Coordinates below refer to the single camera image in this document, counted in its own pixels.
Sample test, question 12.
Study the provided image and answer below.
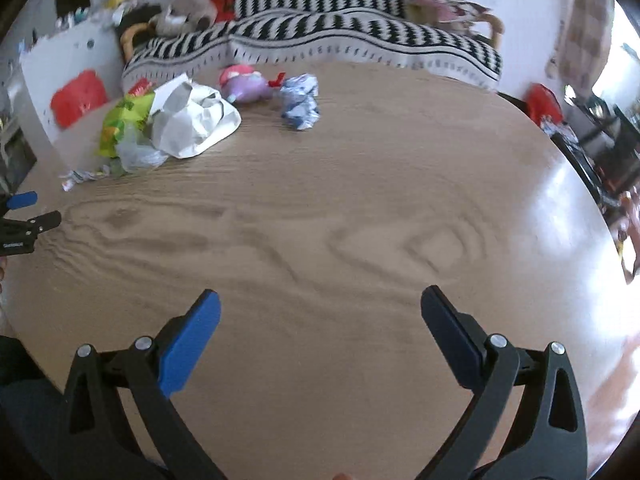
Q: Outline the clear plastic bag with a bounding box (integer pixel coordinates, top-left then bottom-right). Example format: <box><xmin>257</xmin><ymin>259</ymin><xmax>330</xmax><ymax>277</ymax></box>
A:
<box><xmin>115</xmin><ymin>122</ymin><xmax>169</xmax><ymax>174</ymax></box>

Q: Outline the pink purple plush toy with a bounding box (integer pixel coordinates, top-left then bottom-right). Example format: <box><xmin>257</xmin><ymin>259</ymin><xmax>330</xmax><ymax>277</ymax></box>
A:
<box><xmin>218</xmin><ymin>64</ymin><xmax>285</xmax><ymax>104</ymax></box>

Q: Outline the brown plush toy on sofa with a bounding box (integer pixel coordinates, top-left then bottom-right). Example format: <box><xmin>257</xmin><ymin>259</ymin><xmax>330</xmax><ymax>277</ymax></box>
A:
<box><xmin>149</xmin><ymin>0</ymin><xmax>218</xmax><ymax>37</ymax></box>

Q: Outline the blue white crumpled wrapper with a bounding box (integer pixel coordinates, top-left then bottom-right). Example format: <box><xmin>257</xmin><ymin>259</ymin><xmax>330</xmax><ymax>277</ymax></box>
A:
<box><xmin>280</xmin><ymin>74</ymin><xmax>320</xmax><ymax>131</ymax></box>

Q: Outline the pink clothes pile on sofa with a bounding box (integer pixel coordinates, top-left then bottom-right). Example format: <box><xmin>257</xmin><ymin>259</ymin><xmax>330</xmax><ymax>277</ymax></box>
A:
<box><xmin>405</xmin><ymin>0</ymin><xmax>490</xmax><ymax>26</ymax></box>

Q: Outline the small printed paper scrap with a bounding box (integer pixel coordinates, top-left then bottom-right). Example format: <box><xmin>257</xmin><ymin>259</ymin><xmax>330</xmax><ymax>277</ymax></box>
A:
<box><xmin>60</xmin><ymin>166</ymin><xmax>111</xmax><ymax>192</ymax></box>

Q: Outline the brown patterned curtain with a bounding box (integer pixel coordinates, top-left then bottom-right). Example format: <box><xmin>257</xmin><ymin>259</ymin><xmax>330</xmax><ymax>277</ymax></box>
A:
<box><xmin>546</xmin><ymin>0</ymin><xmax>615</xmax><ymax>99</ymax></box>

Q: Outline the green yellow snack bag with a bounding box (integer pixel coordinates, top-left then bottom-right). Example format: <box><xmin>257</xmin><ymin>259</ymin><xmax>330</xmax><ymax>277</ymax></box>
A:
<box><xmin>98</xmin><ymin>92</ymin><xmax>154</xmax><ymax>158</ymax></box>

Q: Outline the white cabinet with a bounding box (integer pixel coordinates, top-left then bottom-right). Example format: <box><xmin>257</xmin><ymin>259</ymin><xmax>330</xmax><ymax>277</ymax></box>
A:
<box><xmin>21</xmin><ymin>21</ymin><xmax>124</xmax><ymax>143</ymax></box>

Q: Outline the red bag near curtain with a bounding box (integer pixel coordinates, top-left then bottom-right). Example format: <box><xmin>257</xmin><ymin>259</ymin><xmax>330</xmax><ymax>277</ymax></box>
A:
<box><xmin>524</xmin><ymin>84</ymin><xmax>564</xmax><ymax>127</ymax></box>

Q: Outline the red plastic bag left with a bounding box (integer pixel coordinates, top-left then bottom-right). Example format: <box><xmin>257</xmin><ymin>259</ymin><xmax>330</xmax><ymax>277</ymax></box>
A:
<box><xmin>50</xmin><ymin>70</ymin><xmax>108</xmax><ymax>129</ymax></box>

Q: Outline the white paper sheet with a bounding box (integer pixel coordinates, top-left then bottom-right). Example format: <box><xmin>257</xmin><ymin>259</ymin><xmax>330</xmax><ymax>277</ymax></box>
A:
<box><xmin>149</xmin><ymin>74</ymin><xmax>242</xmax><ymax>159</ymax></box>

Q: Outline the black white striped sofa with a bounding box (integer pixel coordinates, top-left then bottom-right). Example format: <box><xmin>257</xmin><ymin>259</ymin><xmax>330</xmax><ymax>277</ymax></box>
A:
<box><xmin>122</xmin><ymin>0</ymin><xmax>503</xmax><ymax>90</ymax></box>

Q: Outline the black wooden stool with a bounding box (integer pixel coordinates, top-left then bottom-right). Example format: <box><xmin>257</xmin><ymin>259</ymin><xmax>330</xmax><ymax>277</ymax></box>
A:
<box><xmin>551</xmin><ymin>105</ymin><xmax>639</xmax><ymax>216</ymax></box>

